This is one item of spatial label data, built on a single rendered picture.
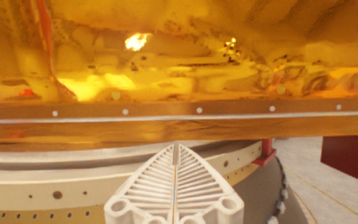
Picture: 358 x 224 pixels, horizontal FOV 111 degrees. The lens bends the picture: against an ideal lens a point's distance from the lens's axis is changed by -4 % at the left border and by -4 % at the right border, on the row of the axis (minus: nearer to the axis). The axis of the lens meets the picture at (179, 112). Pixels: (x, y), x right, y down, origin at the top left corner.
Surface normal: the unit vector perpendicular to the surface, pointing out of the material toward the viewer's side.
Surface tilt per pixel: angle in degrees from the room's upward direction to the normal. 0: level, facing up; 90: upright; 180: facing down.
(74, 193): 90
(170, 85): 127
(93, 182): 90
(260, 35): 92
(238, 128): 90
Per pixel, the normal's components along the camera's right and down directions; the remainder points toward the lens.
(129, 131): 0.00, 0.11
